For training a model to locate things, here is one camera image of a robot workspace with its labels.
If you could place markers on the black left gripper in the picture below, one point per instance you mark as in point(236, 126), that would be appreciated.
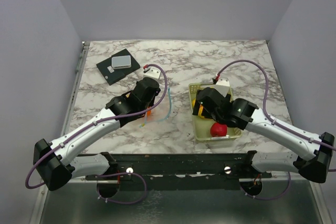
point(153, 102)

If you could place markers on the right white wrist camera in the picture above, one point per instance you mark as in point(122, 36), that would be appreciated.
point(222, 85)

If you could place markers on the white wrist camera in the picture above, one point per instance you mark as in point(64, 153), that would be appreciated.
point(222, 85)
point(152, 72)

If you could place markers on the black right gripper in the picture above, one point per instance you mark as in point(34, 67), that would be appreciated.
point(196, 107)

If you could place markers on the clear zip top bag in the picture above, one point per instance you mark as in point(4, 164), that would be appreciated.
point(161, 112)

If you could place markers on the small white device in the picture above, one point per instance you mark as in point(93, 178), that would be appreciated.
point(121, 62)

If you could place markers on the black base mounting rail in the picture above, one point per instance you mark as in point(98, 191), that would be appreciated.
point(180, 171)

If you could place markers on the red toy apple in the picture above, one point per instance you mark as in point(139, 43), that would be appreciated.
point(218, 130)

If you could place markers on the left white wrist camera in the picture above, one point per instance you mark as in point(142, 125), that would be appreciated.
point(152, 72)

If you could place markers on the pale green plastic basket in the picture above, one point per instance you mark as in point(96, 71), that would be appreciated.
point(202, 127)

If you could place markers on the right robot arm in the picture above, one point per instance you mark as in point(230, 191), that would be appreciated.
point(310, 153)

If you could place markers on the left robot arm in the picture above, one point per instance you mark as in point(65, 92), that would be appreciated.
point(55, 161)

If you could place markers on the black flat box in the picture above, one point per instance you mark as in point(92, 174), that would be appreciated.
point(114, 75)

